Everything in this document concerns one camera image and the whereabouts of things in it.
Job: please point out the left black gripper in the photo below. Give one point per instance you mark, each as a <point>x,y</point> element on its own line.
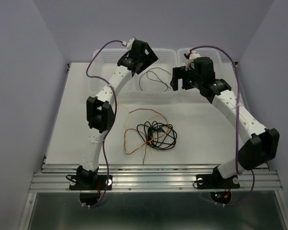
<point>150,58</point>

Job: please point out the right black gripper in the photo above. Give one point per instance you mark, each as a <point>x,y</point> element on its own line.
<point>180,73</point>

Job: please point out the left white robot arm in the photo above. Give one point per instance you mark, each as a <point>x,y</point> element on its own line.
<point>101,111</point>

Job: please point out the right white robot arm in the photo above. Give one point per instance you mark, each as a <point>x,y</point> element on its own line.
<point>259,143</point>

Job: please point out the middle white plastic basket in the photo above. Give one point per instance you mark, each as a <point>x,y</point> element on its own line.
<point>156,78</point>

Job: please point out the white plastic basket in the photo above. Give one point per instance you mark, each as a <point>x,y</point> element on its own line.
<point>156,78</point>
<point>220,60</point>
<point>104,66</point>

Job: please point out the left white plastic basket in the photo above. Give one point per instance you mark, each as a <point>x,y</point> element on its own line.
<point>104,66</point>

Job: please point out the right white plastic basket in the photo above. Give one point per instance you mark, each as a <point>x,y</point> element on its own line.
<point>220,60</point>

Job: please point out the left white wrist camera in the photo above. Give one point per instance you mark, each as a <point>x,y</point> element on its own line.
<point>128,44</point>

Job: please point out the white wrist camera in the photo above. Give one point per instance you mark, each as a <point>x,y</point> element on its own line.
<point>128,44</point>
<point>190,57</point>

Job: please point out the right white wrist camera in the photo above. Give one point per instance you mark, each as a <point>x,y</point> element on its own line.
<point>190,57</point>

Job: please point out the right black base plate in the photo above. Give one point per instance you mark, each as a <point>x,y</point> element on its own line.
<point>208,181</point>

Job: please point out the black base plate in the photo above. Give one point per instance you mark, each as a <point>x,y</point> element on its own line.
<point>208,181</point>
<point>77,184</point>

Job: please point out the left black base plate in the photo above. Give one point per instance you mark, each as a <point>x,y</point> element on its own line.
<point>77,184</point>

